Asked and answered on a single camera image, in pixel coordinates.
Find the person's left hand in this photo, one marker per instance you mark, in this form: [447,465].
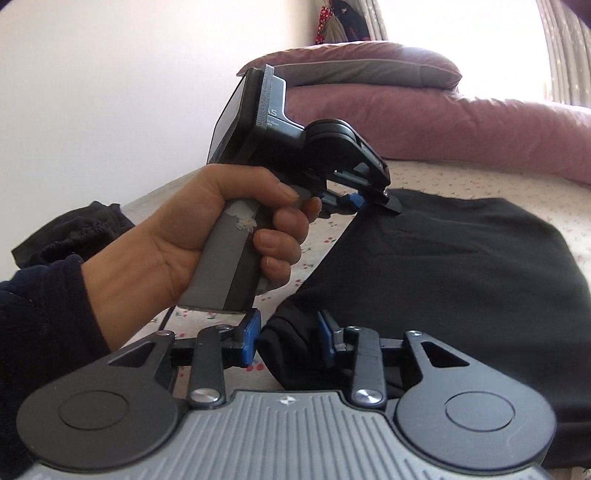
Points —
[148,268]

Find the grey patterned curtain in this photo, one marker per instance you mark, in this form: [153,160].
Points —
[568,43]

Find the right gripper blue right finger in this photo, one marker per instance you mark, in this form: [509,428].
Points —
[332,338]

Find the black pants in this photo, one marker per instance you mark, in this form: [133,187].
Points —
[483,276]

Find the hanging red clothes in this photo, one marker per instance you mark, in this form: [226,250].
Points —
[350,21]

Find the dark blue sleeve forearm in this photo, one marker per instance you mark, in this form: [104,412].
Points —
[48,329]

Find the pink and grey pillow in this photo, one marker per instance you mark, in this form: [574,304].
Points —
[380,63]

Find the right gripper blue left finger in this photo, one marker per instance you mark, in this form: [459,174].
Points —
[243,344]

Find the pink duvet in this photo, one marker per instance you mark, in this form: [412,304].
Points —
[434,125]

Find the cherry print bed sheet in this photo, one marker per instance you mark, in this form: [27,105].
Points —
[562,203]

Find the black garment at left edge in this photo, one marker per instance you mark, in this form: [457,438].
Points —
[83,232]

